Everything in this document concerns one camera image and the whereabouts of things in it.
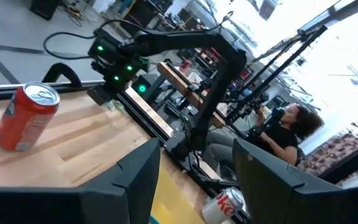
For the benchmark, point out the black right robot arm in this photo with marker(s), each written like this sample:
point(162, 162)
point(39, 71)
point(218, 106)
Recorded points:
point(222, 77)

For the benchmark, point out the wooden background table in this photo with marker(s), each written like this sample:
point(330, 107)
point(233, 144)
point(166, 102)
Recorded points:
point(182, 85)

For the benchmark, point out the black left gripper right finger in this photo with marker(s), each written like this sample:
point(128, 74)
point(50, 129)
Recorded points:
point(266, 193)

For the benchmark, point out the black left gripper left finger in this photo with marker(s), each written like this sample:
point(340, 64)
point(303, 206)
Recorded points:
point(129, 193)

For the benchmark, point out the person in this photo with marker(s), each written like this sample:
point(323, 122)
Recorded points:
point(278, 137)

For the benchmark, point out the dark teal plastic bin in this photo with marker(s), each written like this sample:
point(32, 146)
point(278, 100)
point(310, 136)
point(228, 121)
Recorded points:
point(153, 221)

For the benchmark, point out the red soda can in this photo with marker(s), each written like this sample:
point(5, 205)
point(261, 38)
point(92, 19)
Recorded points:
point(26, 118)

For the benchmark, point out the green candy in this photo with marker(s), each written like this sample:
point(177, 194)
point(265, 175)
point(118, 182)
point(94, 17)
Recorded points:
point(117, 105)

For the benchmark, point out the yellow translucent bin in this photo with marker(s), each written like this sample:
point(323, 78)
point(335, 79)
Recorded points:
point(172, 202)

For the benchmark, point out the black speaker box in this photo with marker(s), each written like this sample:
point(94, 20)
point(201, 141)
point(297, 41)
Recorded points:
point(43, 7)

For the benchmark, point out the black camera rig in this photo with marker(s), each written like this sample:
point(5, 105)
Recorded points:
point(319, 31)

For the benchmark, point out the silver diet cola can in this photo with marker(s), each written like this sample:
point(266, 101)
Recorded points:
point(222, 207)

